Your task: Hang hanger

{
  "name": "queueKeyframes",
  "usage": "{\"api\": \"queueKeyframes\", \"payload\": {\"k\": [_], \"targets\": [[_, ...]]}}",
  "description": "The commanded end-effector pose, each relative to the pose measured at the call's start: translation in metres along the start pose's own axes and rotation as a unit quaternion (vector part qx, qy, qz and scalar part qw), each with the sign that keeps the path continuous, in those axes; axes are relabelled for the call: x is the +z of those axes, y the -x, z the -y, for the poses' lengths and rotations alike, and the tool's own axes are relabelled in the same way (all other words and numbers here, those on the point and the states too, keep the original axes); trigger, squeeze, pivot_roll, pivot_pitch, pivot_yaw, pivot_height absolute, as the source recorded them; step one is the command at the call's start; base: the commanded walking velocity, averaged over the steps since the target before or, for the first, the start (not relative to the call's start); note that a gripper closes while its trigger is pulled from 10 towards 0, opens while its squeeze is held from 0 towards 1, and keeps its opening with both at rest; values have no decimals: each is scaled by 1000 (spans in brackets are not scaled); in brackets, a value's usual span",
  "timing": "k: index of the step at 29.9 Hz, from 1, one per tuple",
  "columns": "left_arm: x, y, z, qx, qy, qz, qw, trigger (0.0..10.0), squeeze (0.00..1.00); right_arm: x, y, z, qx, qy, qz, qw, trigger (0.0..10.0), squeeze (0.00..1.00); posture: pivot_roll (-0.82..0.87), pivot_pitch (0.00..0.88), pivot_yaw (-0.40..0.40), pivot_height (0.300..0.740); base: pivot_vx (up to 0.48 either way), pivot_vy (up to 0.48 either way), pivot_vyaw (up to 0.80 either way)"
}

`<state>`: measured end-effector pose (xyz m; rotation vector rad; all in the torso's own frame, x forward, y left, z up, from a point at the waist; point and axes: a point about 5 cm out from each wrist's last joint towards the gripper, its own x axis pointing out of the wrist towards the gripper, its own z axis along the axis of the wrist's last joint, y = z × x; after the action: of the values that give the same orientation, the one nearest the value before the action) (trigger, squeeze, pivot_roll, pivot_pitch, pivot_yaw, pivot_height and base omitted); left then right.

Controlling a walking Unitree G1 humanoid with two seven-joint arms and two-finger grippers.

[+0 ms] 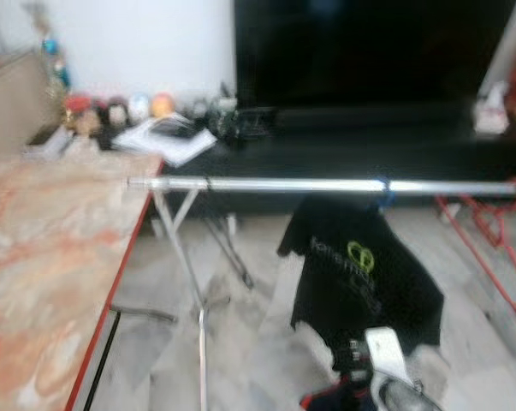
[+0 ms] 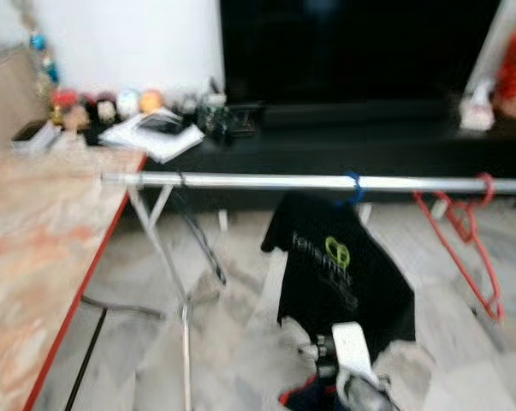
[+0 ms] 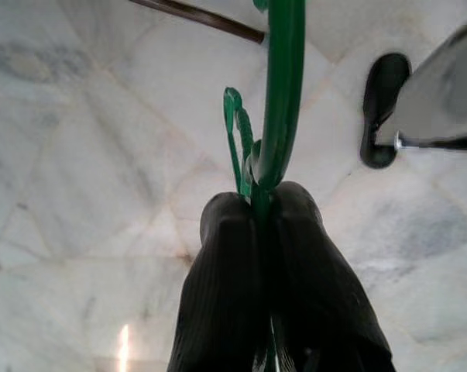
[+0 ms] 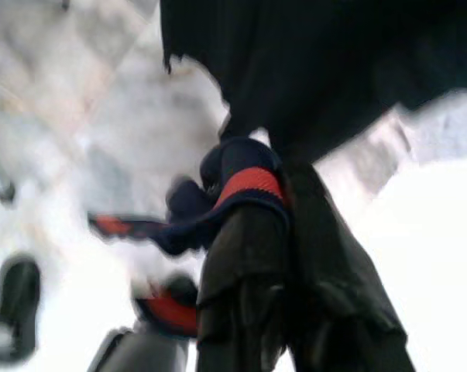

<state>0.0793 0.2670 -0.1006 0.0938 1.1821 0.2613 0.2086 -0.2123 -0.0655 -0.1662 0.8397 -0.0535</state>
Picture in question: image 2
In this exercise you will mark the white paper stack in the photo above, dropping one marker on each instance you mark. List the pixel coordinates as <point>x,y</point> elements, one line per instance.
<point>155,141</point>

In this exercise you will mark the orange round figurine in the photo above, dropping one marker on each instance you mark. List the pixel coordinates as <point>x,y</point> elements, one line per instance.
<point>151,101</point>

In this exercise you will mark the black basket with remotes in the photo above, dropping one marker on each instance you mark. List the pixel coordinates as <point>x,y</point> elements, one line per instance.
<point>230,120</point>

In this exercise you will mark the glass jar with red lid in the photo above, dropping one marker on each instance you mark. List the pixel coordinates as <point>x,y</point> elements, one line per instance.
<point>65,103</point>

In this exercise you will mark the white tissue box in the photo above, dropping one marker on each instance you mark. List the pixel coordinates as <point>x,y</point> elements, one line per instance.
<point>477,111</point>

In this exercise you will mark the black flat television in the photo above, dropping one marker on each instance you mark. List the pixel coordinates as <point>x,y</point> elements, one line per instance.
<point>360,51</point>

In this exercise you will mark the black soundbar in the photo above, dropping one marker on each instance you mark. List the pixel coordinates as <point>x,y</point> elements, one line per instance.
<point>360,111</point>

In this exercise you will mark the navy garment with red trim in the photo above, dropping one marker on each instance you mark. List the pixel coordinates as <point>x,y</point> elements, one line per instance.
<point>309,398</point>

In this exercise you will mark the black tv console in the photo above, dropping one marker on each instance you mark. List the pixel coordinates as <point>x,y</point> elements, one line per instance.
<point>360,150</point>

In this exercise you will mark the wooden sideboard cabinet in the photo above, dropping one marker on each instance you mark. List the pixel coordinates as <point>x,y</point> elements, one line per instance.
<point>9,98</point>

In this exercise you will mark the red plastic hanger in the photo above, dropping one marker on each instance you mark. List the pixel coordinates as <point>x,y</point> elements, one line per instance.
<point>463,223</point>

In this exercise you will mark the silver metal clothes rack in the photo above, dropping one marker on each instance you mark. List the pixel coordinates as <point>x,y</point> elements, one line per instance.
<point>275,181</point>

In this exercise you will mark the black t-shirt with green logo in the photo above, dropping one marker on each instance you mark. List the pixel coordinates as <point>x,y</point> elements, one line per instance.
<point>335,291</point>

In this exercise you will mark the blue plastic hanger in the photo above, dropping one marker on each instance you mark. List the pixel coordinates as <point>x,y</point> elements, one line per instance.
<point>356,184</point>

